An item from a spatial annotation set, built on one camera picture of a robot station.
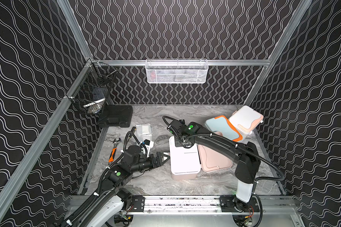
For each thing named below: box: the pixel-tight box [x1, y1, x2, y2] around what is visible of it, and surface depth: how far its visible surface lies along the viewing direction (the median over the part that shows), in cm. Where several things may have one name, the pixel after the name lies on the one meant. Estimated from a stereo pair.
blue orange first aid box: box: [204, 115, 243, 142], surface depth 90 cm
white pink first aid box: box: [228, 105, 264, 141], surface depth 94 cm
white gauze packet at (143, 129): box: [135, 123, 153, 136], surface depth 106 cm
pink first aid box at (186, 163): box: [169, 136, 234, 181], surface depth 77 cm
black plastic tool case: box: [97, 104, 134, 128], surface depth 108 cm
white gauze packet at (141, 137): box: [137, 134, 154, 144], surface depth 102 cm
